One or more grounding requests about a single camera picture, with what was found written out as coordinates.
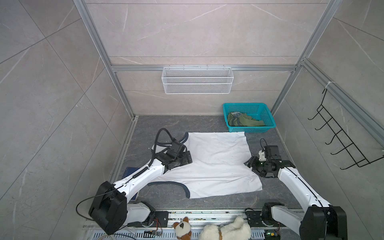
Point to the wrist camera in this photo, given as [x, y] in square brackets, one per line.
[177, 148]
[269, 153]

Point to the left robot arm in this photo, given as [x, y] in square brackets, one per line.
[111, 209]

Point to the white slotted cable duct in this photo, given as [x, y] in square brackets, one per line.
[166, 235]

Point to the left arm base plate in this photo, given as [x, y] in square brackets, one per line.
[157, 220]

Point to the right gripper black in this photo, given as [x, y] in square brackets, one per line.
[252, 162]

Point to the white fluffy plush toy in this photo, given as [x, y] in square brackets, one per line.
[238, 230]

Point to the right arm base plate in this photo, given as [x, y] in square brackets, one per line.
[255, 219]

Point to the green tank top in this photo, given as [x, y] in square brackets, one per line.
[237, 119]

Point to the teal plastic basket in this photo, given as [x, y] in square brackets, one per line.
[258, 111]

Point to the blue book yellow label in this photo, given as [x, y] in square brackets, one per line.
[129, 171]

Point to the white wire mesh shelf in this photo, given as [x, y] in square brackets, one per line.
[198, 80]

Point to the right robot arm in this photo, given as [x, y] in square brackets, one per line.
[287, 173]

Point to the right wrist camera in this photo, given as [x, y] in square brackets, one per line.
[269, 153]

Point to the brown white plush toy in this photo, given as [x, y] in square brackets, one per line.
[183, 229]

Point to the aluminium frame rail front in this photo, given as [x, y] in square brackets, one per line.
[210, 214]

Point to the small green black device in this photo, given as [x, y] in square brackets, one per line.
[272, 235]

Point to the black wire hook rack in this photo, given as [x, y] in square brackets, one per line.
[341, 135]

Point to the white navy-trimmed tank top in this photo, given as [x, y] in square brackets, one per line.
[218, 167]

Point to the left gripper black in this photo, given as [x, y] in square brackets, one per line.
[186, 159]

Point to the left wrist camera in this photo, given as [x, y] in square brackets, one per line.
[177, 148]

